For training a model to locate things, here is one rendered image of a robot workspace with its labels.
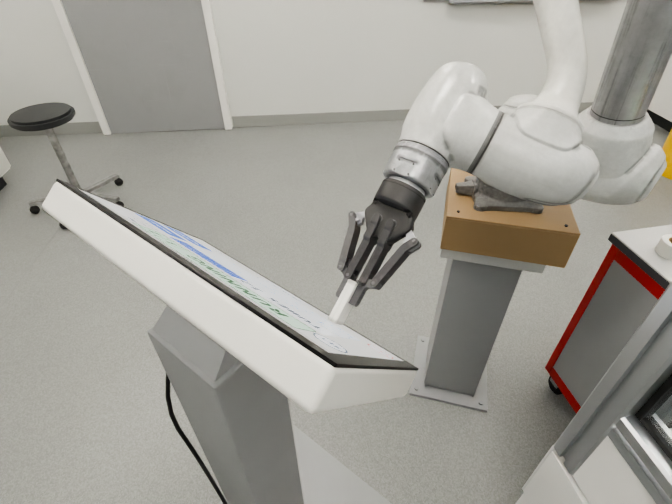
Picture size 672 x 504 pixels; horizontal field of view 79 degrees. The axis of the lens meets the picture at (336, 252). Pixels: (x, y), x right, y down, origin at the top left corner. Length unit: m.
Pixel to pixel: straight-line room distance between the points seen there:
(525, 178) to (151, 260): 0.51
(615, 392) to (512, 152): 0.33
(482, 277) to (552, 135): 0.72
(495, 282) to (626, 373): 0.85
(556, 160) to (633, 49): 0.38
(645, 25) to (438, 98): 0.44
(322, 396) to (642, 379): 0.31
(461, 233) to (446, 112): 0.56
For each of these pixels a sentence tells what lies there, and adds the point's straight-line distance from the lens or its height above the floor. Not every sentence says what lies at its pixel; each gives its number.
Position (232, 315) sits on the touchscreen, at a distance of 0.42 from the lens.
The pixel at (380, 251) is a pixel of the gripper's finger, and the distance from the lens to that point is 0.62.
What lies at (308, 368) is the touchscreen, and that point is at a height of 1.19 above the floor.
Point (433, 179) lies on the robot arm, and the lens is 0.64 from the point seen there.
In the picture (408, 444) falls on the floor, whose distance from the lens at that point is 1.66.
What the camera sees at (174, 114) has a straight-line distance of 4.01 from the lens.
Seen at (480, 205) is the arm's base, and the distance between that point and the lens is 1.17.
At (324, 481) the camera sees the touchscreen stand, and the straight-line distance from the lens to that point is 1.56.
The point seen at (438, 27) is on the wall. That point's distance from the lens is 3.90.
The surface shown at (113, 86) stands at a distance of 4.07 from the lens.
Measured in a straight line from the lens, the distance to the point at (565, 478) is 0.67.
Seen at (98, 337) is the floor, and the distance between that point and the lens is 2.20.
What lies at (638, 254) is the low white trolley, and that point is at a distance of 1.40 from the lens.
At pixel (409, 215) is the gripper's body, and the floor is 1.14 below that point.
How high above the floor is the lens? 1.49
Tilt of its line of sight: 40 degrees down
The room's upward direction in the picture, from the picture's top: 1 degrees counter-clockwise
